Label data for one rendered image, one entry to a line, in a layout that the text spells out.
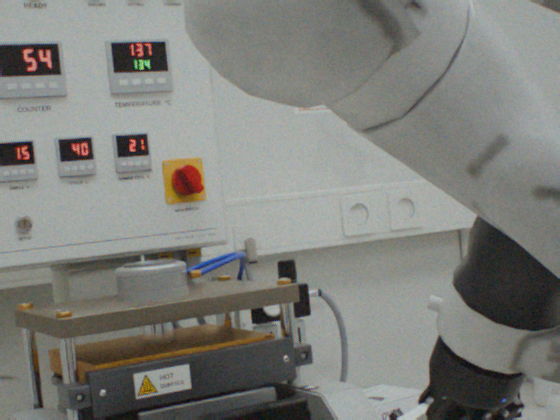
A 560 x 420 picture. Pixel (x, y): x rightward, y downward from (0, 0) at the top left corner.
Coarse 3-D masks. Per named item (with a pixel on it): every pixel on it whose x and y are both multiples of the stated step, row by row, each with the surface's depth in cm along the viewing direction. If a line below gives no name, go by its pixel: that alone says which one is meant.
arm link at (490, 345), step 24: (456, 312) 75; (456, 336) 75; (480, 336) 74; (504, 336) 73; (528, 336) 73; (552, 336) 74; (480, 360) 75; (504, 360) 74; (528, 360) 74; (552, 360) 74
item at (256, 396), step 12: (228, 396) 100; (240, 396) 101; (252, 396) 101; (264, 396) 102; (168, 408) 98; (180, 408) 98; (192, 408) 98; (204, 408) 99; (216, 408) 100; (228, 408) 100
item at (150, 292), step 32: (224, 256) 117; (128, 288) 107; (160, 288) 106; (192, 288) 115; (224, 288) 111; (256, 288) 107; (288, 288) 107; (32, 320) 105; (64, 320) 96; (96, 320) 98; (128, 320) 99; (160, 320) 101
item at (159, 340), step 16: (144, 336) 109; (160, 336) 108; (176, 336) 113; (192, 336) 112; (208, 336) 111; (224, 336) 109; (240, 336) 108; (256, 336) 107; (272, 336) 107; (80, 352) 108; (96, 352) 107; (112, 352) 106; (128, 352) 104; (144, 352) 103; (160, 352) 102; (176, 352) 102; (192, 352) 103; (80, 368) 103; (96, 368) 98
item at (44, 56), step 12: (12, 48) 115; (24, 48) 116; (36, 48) 116; (48, 48) 117; (12, 60) 115; (24, 60) 116; (36, 60) 116; (48, 60) 117; (12, 72) 115; (24, 72) 116; (36, 72) 116; (48, 72) 117
